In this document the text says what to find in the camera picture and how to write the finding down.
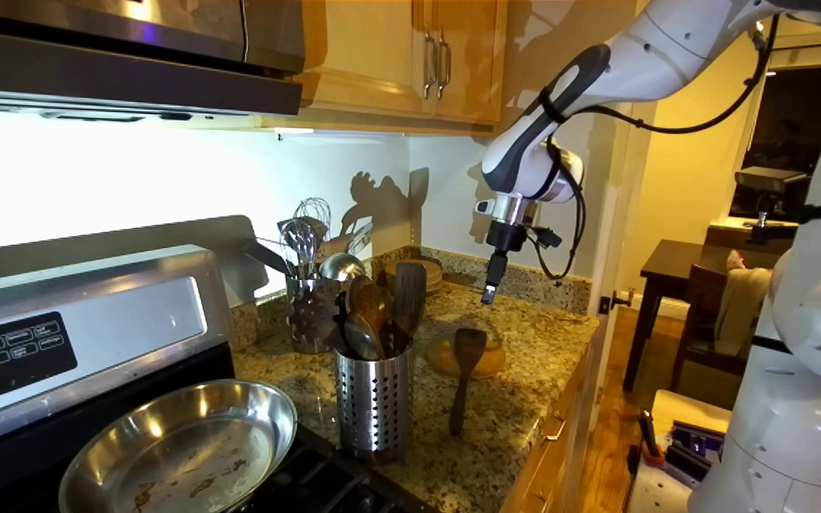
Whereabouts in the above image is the stainless steel gas stove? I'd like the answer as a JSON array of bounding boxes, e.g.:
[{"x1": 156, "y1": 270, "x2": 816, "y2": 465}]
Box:
[{"x1": 0, "y1": 211, "x2": 433, "y2": 513}]

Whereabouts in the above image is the wooden upper cabinet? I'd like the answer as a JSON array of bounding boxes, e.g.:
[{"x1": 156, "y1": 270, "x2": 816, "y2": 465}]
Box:
[{"x1": 297, "y1": 0, "x2": 514, "y2": 136}]

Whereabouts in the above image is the wooden lower cabinet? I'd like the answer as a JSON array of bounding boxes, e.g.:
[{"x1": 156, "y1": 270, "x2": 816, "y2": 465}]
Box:
[{"x1": 498, "y1": 310, "x2": 625, "y2": 513}]

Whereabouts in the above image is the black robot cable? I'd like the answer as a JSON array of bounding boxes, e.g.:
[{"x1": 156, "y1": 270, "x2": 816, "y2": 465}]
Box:
[{"x1": 522, "y1": 10, "x2": 783, "y2": 285}]

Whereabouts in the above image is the black camera on stand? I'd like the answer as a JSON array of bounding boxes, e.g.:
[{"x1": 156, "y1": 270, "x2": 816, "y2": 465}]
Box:
[{"x1": 733, "y1": 161, "x2": 816, "y2": 231}]

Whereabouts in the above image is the dark metal spoon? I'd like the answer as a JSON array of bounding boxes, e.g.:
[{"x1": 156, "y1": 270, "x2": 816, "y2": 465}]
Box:
[{"x1": 336, "y1": 310, "x2": 381, "y2": 362}]

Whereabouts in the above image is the wire whisk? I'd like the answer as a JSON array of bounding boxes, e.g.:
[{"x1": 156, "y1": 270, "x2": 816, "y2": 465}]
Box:
[{"x1": 289, "y1": 193, "x2": 336, "y2": 278}]

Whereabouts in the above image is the beige cushion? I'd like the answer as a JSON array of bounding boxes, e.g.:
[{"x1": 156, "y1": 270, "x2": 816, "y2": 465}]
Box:
[{"x1": 709, "y1": 247, "x2": 775, "y2": 362}]

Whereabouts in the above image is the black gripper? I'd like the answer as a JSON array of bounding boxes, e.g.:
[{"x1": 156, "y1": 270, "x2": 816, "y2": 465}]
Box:
[{"x1": 480, "y1": 220, "x2": 531, "y2": 304}]

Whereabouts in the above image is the black slotted turner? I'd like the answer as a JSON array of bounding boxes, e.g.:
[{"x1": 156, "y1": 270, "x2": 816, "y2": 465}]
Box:
[{"x1": 390, "y1": 260, "x2": 430, "y2": 357}]

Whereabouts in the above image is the steel frying pan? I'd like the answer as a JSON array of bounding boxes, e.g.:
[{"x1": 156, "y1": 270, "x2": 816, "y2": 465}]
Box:
[{"x1": 53, "y1": 375, "x2": 301, "y2": 513}]

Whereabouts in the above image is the wooden cabinet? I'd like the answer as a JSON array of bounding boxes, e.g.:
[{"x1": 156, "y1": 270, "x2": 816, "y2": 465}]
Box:
[
  {"x1": 297, "y1": 0, "x2": 514, "y2": 136},
  {"x1": 498, "y1": 310, "x2": 625, "y2": 513}
]

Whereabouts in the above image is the perforated steel utensil holder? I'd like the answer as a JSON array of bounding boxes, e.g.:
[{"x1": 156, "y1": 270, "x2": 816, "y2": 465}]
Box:
[{"x1": 334, "y1": 342, "x2": 420, "y2": 459}]

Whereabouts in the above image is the steel ladle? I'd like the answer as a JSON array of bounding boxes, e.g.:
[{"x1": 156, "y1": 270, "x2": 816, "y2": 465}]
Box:
[{"x1": 316, "y1": 247, "x2": 371, "y2": 287}]

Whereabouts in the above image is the brown wooden spoon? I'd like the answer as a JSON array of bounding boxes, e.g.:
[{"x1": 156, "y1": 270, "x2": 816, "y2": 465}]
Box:
[{"x1": 347, "y1": 277, "x2": 396, "y2": 359}]

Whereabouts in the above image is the dark wooden side table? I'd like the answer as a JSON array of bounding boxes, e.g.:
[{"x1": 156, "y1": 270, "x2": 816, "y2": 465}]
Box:
[{"x1": 618, "y1": 235, "x2": 718, "y2": 395}]

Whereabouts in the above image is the stainless steel microwave hood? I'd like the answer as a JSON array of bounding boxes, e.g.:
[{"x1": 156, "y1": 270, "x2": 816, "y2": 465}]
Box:
[{"x1": 0, "y1": 0, "x2": 309, "y2": 116}]

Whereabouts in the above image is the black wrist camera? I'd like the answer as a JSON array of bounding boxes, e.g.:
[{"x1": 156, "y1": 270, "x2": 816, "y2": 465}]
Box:
[{"x1": 528, "y1": 224, "x2": 568, "y2": 254}]

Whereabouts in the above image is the dark wooden spatula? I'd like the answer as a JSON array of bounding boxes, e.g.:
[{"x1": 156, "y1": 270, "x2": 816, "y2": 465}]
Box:
[{"x1": 445, "y1": 324, "x2": 490, "y2": 442}]

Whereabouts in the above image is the stack of round wooden coasters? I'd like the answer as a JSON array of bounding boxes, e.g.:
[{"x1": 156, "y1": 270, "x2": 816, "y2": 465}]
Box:
[{"x1": 396, "y1": 251, "x2": 448, "y2": 300}]

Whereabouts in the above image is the metal cabinet door handle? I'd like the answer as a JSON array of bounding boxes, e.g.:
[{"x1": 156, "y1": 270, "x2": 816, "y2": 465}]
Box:
[
  {"x1": 420, "y1": 32, "x2": 440, "y2": 101},
  {"x1": 433, "y1": 32, "x2": 455, "y2": 99}
]

